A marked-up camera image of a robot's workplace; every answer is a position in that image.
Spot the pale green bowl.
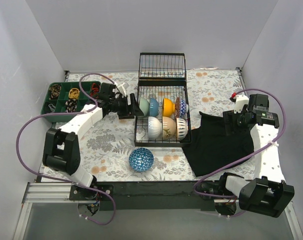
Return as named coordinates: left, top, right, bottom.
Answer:
left=139, top=97, right=150, bottom=117

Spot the light blue bowl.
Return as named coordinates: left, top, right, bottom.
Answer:
left=148, top=116, right=162, bottom=140

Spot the yellow bowl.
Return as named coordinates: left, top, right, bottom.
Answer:
left=162, top=98, right=175, bottom=118

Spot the blue zigzag patterned bowl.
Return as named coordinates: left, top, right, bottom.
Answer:
left=174, top=97, right=189, bottom=118

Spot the orange rimmed white bowl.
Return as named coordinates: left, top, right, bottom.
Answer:
left=175, top=117, right=188, bottom=141

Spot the blue triangle patterned bowl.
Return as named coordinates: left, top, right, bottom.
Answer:
left=128, top=147, right=154, bottom=172

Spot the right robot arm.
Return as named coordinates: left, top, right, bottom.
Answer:
left=186, top=92, right=295, bottom=218

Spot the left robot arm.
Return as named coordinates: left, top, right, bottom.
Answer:
left=42, top=83, right=143, bottom=200

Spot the orange navy rolled tie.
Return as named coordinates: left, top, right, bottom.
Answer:
left=90, top=82, right=100, bottom=98

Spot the black cloth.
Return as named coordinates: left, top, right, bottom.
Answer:
left=182, top=111, right=254, bottom=177

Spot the floral table cloth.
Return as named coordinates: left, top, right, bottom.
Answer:
left=79, top=70, right=242, bottom=182

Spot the yellow patterned rolled tie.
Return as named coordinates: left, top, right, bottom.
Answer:
left=68, top=87, right=80, bottom=100

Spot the floral black rolled tie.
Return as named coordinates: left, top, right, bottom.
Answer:
left=65, top=99, right=78, bottom=113

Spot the green plastic organizer tray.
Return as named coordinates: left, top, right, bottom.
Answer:
left=40, top=81, right=101, bottom=123

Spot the grey rolled tie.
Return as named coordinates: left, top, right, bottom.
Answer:
left=43, top=102, right=56, bottom=114

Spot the brown patterned rolled tie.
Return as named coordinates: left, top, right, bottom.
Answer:
left=49, top=84, right=62, bottom=100

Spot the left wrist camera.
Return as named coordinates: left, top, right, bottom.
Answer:
left=115, top=82, right=129, bottom=97

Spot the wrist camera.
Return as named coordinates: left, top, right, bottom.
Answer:
left=230, top=92, right=249, bottom=114
left=115, top=82, right=129, bottom=97

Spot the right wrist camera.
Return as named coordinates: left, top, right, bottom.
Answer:
left=230, top=92, right=249, bottom=114

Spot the black wire dish rack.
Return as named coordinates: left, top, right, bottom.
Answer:
left=134, top=52, right=192, bottom=147

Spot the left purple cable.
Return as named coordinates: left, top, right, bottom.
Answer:
left=16, top=72, right=117, bottom=226

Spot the purple cable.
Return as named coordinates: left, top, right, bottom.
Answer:
left=193, top=87, right=287, bottom=219
left=16, top=72, right=117, bottom=226

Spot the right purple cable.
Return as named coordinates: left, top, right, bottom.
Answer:
left=193, top=87, right=287, bottom=219

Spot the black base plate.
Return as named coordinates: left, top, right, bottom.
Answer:
left=68, top=181, right=249, bottom=212

